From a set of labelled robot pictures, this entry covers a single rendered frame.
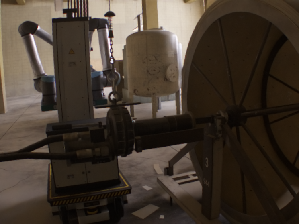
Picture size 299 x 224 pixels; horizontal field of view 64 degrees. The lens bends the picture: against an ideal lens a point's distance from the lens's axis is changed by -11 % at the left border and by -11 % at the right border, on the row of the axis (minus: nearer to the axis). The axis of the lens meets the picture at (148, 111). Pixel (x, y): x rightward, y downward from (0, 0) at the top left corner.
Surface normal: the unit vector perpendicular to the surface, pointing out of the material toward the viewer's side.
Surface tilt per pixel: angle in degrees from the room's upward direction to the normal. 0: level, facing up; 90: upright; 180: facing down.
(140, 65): 90
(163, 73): 90
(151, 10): 90
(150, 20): 90
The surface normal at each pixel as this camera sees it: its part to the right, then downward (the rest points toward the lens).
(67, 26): 0.33, 0.15
